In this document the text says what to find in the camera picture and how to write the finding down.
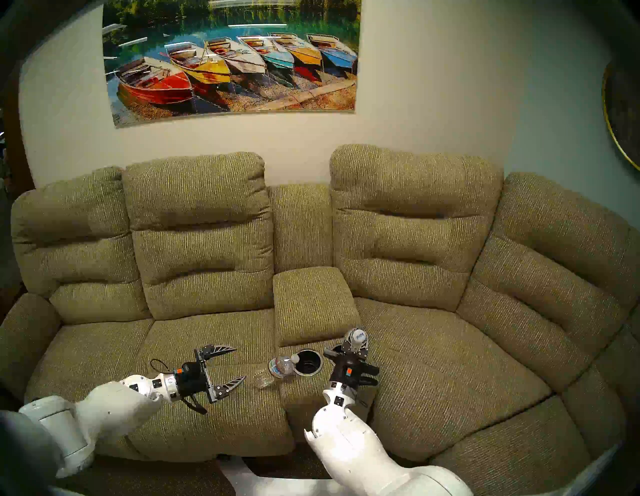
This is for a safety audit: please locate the olive padded console lid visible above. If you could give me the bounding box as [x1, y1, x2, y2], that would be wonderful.
[272, 266, 362, 348]

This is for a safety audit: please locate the clear blue-labelled plastic bottle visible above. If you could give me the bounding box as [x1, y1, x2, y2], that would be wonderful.
[342, 327, 370, 358]

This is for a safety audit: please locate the clear red-banded water bottle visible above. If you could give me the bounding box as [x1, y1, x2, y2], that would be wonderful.
[252, 354, 301, 390]

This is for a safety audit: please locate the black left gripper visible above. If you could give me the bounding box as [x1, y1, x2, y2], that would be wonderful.
[174, 344, 247, 403]

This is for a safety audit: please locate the olive green fabric sofa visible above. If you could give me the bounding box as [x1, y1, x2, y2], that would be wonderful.
[0, 144, 640, 496]

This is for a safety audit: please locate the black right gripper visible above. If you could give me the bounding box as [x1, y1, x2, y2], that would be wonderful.
[323, 346, 380, 396]

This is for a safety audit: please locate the gold-rimmed gear wall clock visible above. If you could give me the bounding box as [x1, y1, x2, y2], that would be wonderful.
[601, 60, 640, 172]

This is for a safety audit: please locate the dark brown door frame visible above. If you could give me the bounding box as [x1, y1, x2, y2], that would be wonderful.
[0, 65, 36, 301]

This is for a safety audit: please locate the colourful boats wall painting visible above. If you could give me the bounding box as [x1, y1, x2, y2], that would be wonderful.
[101, 0, 362, 128]

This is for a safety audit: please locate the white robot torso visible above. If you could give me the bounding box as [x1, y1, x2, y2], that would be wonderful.
[217, 457, 341, 496]

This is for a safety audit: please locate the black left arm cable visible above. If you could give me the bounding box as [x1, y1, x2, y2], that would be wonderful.
[149, 357, 209, 416]

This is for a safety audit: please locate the round metal cup holder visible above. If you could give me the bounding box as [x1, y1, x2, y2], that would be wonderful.
[292, 349, 324, 377]

